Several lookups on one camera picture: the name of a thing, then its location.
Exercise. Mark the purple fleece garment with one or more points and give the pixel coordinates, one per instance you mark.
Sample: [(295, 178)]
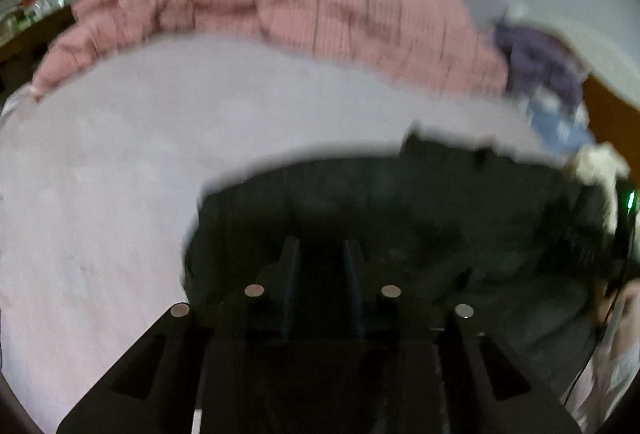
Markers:
[(540, 58)]

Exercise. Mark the wooden headboard with white trim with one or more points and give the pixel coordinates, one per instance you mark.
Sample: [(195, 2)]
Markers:
[(610, 113)]

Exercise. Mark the cream garment with dark print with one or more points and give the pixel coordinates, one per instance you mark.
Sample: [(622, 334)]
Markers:
[(597, 163)]

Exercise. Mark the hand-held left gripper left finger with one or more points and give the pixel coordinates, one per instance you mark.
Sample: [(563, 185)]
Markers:
[(289, 286)]

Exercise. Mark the blue flower print pillow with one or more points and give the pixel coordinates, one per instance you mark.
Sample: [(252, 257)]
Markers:
[(560, 128)]

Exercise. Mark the black jacket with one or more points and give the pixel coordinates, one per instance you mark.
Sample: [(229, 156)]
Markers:
[(400, 214)]

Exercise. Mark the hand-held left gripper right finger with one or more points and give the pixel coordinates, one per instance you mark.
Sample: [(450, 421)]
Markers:
[(354, 291)]

